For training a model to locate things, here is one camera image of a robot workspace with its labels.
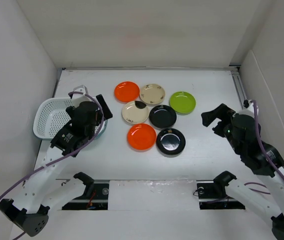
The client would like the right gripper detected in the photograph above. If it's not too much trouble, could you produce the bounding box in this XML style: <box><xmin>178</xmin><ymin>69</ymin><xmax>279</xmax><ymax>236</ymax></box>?
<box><xmin>201</xmin><ymin>102</ymin><xmax>242</xmax><ymax>154</ymax></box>

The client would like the orange plate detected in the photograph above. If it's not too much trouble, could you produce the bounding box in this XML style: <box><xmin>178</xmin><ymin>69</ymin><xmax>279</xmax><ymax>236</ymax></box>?
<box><xmin>114</xmin><ymin>81</ymin><xmax>140</xmax><ymax>103</ymax></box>
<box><xmin>127</xmin><ymin>123</ymin><xmax>157</xmax><ymax>151</ymax></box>

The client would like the beige plate with black patch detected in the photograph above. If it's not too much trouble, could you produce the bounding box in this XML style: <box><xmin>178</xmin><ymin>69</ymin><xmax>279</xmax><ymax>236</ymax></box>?
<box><xmin>122</xmin><ymin>100</ymin><xmax>149</xmax><ymax>125</ymax></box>

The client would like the green plate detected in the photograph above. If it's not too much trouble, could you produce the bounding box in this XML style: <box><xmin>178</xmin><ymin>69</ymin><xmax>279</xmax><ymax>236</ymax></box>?
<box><xmin>169</xmin><ymin>91</ymin><xmax>196</xmax><ymax>114</ymax></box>

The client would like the orange plate front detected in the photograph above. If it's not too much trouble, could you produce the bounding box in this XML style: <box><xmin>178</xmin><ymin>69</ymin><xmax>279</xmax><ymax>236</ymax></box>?
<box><xmin>127</xmin><ymin>123</ymin><xmax>157</xmax><ymax>151</ymax></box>

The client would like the beige plate with motifs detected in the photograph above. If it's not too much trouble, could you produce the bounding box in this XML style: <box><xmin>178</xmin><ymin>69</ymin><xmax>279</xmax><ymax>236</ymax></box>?
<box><xmin>140</xmin><ymin>83</ymin><xmax>165</xmax><ymax>105</ymax></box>

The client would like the black plate front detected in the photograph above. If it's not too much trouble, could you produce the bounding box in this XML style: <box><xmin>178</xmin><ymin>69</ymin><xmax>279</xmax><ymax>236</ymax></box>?
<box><xmin>156</xmin><ymin>128</ymin><xmax>186</xmax><ymax>156</ymax></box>

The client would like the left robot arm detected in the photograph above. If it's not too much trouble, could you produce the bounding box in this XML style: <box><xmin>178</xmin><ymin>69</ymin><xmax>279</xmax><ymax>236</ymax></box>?
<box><xmin>0</xmin><ymin>93</ymin><xmax>113</xmax><ymax>237</ymax></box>

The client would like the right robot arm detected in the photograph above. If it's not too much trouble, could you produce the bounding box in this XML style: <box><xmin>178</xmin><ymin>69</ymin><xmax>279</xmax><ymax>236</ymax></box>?
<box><xmin>201</xmin><ymin>100</ymin><xmax>284</xmax><ymax>240</ymax></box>

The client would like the white perforated plastic basket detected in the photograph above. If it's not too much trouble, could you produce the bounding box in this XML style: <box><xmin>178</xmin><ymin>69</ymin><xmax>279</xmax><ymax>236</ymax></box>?
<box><xmin>32</xmin><ymin>96</ymin><xmax>109</xmax><ymax>148</ymax></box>

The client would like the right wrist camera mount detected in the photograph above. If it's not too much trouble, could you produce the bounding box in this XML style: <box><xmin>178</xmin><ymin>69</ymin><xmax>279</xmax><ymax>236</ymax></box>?
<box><xmin>241</xmin><ymin>99</ymin><xmax>255</xmax><ymax>118</ymax></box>

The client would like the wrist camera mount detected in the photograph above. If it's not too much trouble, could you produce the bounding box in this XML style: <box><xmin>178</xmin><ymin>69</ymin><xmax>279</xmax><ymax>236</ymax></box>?
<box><xmin>72</xmin><ymin>85</ymin><xmax>90</xmax><ymax>101</ymax></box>
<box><xmin>241</xmin><ymin>99</ymin><xmax>255</xmax><ymax>118</ymax></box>

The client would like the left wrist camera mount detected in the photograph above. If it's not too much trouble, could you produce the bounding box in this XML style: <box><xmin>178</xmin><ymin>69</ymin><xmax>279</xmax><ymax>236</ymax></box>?
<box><xmin>72</xmin><ymin>85</ymin><xmax>90</xmax><ymax>101</ymax></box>

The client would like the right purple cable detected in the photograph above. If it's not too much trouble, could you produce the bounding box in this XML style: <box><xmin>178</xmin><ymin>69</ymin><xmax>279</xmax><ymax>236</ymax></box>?
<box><xmin>243</xmin><ymin>99</ymin><xmax>284</xmax><ymax>198</ymax></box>

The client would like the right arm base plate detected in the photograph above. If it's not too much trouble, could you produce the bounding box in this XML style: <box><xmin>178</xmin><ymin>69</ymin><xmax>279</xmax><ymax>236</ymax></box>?
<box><xmin>193</xmin><ymin>180</ymin><xmax>246</xmax><ymax>210</ymax></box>

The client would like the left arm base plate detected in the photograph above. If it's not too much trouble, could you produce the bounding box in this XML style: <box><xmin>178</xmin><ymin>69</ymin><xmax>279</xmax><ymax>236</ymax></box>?
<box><xmin>62</xmin><ymin>181</ymin><xmax>109</xmax><ymax>211</ymax></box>

